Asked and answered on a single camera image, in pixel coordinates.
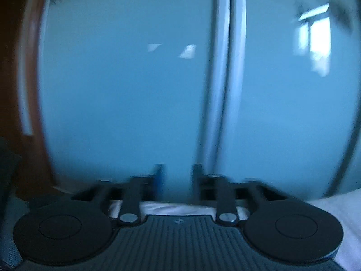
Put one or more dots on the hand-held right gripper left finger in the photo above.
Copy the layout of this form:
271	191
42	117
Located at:
159	179

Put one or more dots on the floral glass wardrobe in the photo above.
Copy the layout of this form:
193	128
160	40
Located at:
127	90

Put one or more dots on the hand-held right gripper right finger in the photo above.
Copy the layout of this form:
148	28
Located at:
197	179

